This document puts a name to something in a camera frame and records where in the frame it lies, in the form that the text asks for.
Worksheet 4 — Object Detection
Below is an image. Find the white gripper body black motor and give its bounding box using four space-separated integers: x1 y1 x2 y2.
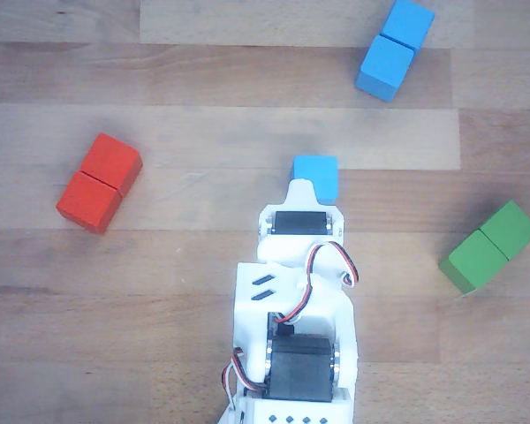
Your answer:
254 201 346 269

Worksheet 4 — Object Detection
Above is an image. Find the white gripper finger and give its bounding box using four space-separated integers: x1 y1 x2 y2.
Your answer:
284 178 322 208

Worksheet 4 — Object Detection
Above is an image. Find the long red block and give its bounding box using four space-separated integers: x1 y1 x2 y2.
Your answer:
55 132 144 236

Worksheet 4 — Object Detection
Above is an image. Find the small blue cube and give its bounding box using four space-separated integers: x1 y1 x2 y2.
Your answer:
290 155 340 207

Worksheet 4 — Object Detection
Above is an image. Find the long green block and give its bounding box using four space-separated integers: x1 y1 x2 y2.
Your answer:
437 199 530 296

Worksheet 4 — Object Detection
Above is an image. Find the long blue block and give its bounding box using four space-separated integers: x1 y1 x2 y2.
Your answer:
355 0 436 103

